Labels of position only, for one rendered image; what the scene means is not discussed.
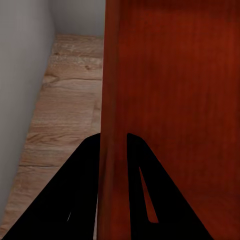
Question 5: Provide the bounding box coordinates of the storage box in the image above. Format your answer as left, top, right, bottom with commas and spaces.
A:
96, 0, 240, 240

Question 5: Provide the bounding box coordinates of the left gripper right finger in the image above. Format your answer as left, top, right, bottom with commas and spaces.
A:
126, 133, 214, 240

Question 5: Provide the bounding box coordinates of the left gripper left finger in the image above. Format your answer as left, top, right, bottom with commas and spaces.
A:
2, 133, 101, 240

